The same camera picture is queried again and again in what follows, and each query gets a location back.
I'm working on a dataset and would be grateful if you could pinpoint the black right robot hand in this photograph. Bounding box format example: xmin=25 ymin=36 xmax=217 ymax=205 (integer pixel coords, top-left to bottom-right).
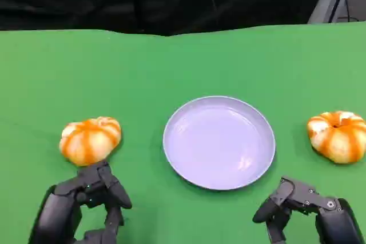
xmin=252 ymin=176 xmax=364 ymax=244

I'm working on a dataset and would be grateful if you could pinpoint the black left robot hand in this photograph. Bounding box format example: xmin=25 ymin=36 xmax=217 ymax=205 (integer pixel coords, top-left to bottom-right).
xmin=27 ymin=161 xmax=133 ymax=244

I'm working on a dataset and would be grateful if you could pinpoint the orange white toy bread roll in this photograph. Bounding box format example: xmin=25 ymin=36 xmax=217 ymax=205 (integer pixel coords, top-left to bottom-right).
xmin=59 ymin=116 xmax=122 ymax=167
xmin=306 ymin=110 xmax=366 ymax=165

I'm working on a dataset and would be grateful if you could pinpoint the lilac plate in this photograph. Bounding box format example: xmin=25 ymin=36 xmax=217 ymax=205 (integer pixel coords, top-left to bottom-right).
xmin=162 ymin=95 xmax=277 ymax=191

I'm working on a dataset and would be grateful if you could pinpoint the green table cloth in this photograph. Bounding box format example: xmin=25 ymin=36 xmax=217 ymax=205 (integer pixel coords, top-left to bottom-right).
xmin=0 ymin=21 xmax=366 ymax=244

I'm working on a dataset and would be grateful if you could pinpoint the black background cable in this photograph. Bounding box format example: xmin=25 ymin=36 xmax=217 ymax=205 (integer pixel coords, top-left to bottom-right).
xmin=344 ymin=0 xmax=360 ymax=23

